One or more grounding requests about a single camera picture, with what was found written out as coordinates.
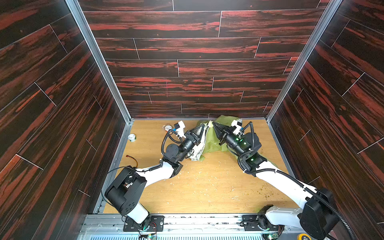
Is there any green Snoopy zip jacket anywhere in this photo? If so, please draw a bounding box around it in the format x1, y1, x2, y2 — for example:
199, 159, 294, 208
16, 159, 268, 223
189, 115, 241, 161

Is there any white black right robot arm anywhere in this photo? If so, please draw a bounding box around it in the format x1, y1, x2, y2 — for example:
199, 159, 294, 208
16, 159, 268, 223
213, 121, 340, 240

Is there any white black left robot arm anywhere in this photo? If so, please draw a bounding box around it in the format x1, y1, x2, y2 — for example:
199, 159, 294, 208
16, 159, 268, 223
104, 121, 206, 230

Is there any white red tape roll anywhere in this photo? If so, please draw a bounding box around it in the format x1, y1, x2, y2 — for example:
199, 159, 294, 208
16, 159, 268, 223
163, 125, 173, 132

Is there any small white green-dot cap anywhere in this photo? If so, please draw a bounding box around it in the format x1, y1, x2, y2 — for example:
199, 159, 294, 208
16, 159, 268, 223
128, 134, 137, 142

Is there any yellow round tape measure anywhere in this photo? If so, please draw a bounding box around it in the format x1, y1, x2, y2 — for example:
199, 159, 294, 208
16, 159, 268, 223
297, 233, 312, 240

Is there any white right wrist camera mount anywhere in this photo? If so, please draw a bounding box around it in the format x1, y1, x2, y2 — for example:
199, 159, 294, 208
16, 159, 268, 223
231, 119, 243, 135

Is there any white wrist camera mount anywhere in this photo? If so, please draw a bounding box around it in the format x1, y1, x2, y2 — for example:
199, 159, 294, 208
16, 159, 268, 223
231, 119, 243, 135
174, 121, 186, 138

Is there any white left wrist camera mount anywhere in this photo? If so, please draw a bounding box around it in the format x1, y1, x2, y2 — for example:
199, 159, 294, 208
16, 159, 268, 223
174, 121, 186, 138

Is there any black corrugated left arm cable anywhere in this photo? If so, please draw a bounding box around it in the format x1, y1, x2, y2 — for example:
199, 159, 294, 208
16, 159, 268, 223
161, 128, 184, 155

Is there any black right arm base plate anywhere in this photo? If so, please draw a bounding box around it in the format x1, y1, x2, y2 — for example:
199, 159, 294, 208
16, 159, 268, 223
240, 215, 284, 232

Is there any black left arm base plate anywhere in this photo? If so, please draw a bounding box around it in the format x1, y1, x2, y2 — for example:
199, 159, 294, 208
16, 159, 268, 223
123, 214, 165, 232

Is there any aluminium corner post left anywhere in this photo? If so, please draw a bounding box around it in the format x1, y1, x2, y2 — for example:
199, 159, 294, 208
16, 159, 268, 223
64, 0, 134, 125

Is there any aluminium corner post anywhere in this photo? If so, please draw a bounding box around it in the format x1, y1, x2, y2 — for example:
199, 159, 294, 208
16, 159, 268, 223
64, 0, 134, 125
265, 0, 344, 122

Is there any aluminium front frame rail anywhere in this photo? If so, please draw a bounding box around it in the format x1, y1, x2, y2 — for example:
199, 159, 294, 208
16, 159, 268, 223
78, 214, 305, 240

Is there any aluminium corner post right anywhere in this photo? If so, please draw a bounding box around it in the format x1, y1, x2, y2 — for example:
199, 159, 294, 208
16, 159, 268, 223
265, 0, 344, 122

